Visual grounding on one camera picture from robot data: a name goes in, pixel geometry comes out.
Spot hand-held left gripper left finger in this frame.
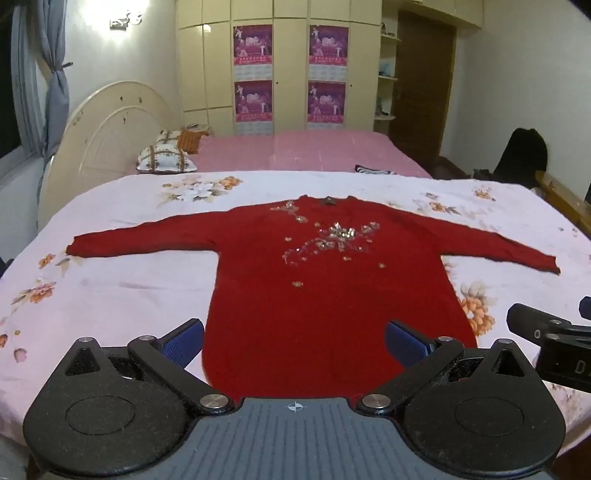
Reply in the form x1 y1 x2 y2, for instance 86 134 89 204
64 318 234 416

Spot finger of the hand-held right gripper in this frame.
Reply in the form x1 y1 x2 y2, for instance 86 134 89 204
506 302 574 344

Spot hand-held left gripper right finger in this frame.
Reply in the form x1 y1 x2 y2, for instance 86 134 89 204
357 319 533 419

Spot red sequined sweater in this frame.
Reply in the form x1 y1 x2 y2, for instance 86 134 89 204
65 194 562 403

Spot floral white bed sheet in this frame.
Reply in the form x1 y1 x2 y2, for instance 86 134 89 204
0 170 591 464

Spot black bag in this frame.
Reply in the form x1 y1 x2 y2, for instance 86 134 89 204
491 127 550 188

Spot orange pillow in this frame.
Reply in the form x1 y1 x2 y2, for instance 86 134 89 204
177 127 212 156

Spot pink bed sheet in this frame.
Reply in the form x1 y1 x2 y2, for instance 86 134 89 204
137 128 434 179

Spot cream arched headboard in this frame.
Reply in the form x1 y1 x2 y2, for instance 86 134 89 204
39 80 186 232

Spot brown wooden door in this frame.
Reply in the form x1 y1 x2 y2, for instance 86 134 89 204
389 11 458 163

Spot cream open shelf unit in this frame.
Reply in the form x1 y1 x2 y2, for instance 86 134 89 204
373 8 403 124

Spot cream wardrobe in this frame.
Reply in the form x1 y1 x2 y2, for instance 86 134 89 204
177 0 383 137

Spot blue tied curtain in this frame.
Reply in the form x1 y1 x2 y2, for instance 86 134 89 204
11 0 75 160

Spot purple wall poster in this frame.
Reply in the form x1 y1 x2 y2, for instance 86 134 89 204
307 81 347 130
233 24 273 79
234 80 273 135
309 25 350 80

